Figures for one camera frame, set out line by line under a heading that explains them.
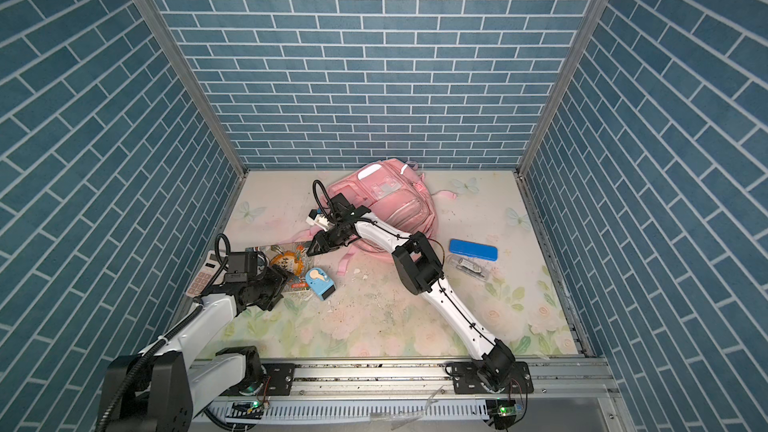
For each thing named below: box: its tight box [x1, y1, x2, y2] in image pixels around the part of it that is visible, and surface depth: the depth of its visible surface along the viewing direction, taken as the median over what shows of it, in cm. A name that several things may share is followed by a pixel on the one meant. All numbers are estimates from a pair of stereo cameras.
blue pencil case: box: [449, 238, 498, 262], surface depth 100 cm
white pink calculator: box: [185, 251, 227, 297], surface depth 91 cm
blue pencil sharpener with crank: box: [305, 267, 336, 301], surface depth 86 cm
